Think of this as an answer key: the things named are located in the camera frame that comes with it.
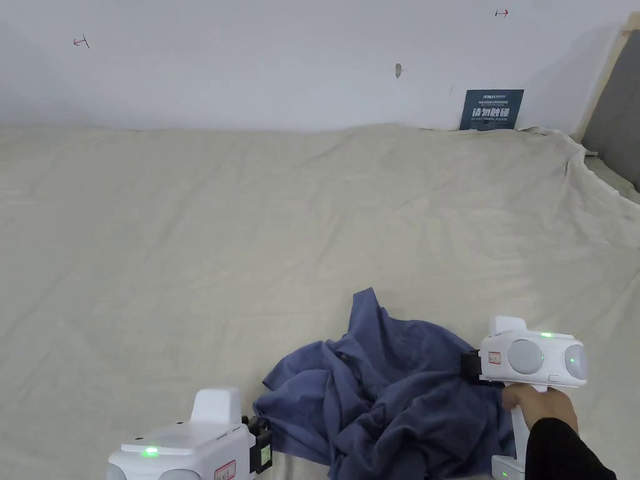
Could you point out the grey padded headboard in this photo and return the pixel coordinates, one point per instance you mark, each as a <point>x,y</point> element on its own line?
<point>616,105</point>

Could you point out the person's right hand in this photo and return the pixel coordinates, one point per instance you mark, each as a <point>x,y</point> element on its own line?
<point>542,407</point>

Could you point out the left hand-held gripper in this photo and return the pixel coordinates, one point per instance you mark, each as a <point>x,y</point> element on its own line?
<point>195,440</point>

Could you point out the dark blue sign card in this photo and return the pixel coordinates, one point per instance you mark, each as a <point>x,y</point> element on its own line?
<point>491,110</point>

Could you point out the dark blue shirt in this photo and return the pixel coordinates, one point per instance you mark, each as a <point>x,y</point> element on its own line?
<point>380,390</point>

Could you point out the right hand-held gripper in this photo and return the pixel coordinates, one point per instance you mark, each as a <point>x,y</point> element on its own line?
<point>530,357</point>

